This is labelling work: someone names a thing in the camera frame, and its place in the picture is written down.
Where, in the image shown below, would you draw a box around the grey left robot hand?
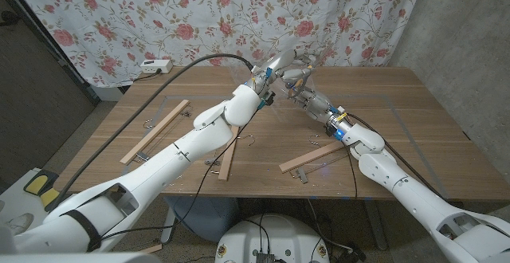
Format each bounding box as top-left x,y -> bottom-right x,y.
254,46 -> 326,92

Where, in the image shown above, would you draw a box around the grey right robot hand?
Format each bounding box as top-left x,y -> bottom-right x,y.
286,85 -> 340,127

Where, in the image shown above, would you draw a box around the grey orange handled scissors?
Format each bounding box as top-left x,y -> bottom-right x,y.
287,45 -> 334,99

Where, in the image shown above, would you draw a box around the transparent cling film sheet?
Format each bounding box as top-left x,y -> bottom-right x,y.
229,64 -> 326,120

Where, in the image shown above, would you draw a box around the wooden clip hanger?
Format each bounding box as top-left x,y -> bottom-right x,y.
278,134 -> 354,185
204,124 -> 257,182
119,99 -> 192,165

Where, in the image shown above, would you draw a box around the white power strip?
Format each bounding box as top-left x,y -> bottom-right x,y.
139,59 -> 174,75

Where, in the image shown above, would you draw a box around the floral rose print curtain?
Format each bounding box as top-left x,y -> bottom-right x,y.
6,0 -> 427,88

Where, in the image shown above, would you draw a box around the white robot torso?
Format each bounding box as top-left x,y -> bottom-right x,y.
214,214 -> 330,263

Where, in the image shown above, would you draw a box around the grey table leg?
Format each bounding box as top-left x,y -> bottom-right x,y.
363,199 -> 388,251

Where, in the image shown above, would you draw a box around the black power adapter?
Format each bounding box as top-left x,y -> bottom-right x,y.
338,246 -> 366,263

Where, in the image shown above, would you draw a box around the grey blue bin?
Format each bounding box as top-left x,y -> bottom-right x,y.
163,196 -> 241,243

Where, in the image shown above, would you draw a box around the white table leg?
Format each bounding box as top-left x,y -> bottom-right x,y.
160,206 -> 179,245

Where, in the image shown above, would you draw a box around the small wooden strip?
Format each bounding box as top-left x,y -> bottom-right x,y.
137,244 -> 163,255

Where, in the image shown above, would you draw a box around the dark perforated partition panel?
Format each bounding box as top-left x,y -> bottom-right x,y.
0,0 -> 99,184

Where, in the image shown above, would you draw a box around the black yellow floor pedal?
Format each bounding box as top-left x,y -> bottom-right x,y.
22,169 -> 61,210

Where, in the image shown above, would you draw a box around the white robot chest shell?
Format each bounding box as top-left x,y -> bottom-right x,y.
0,252 -> 163,263

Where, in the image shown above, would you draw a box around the white floor board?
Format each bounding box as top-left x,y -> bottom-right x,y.
0,167 -> 65,236

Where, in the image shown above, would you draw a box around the white sneaker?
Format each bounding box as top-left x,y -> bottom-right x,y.
3,213 -> 35,236

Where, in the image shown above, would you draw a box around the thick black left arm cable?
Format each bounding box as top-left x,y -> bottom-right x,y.
49,53 -> 256,213

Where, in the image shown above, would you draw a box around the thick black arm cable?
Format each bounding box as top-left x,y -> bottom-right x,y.
345,112 -> 465,208
49,53 -> 256,213

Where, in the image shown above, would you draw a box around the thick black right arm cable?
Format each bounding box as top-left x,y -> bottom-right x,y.
345,112 -> 465,208

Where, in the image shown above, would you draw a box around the black power strip cable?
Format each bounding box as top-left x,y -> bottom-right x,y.
130,68 -> 163,84

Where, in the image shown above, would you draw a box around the black torso cable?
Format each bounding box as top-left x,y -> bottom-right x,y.
243,214 -> 273,254

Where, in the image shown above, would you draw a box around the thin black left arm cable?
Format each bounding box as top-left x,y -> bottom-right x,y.
97,109 -> 262,242

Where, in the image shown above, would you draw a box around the black partition frame post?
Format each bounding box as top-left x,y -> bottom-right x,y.
0,0 -> 101,105

